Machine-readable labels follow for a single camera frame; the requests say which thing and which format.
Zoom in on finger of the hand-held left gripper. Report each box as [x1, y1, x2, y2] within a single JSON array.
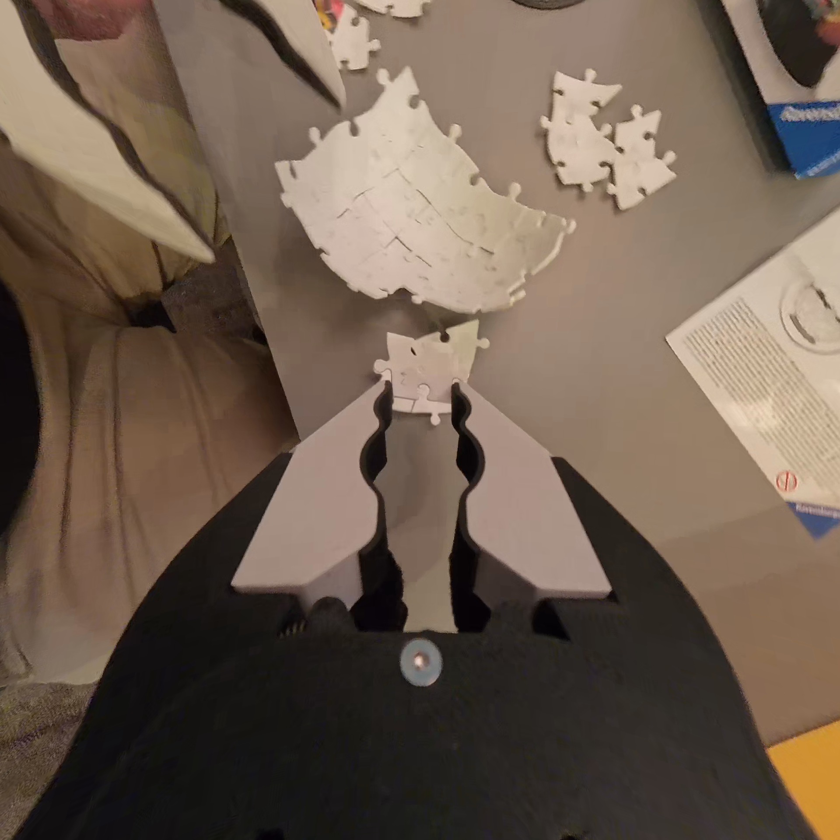
[[0, 0, 217, 265], [220, 0, 347, 111]]

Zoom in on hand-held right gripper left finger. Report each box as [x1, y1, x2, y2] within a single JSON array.
[[231, 379, 409, 632]]

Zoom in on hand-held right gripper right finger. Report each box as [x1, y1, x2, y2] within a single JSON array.
[[450, 379, 616, 634]]

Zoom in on small joined white puzzle pieces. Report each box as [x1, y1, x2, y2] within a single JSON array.
[[373, 319, 492, 427], [605, 105, 678, 212], [540, 69, 623, 193]]

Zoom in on white assembled puzzle bowl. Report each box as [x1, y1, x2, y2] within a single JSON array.
[[274, 66, 578, 316]]

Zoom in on white puzzle piece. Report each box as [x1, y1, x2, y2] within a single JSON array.
[[354, 0, 434, 19], [328, 12, 382, 72]]

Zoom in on blue white puzzle box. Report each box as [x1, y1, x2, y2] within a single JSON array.
[[721, 0, 840, 179]]

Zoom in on person's beige pants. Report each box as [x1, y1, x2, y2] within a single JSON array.
[[0, 0, 299, 686]]

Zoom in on printed instruction sheet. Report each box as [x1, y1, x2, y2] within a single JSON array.
[[665, 209, 840, 540]]

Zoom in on yellow sheet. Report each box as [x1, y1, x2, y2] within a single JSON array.
[[766, 721, 840, 840]]

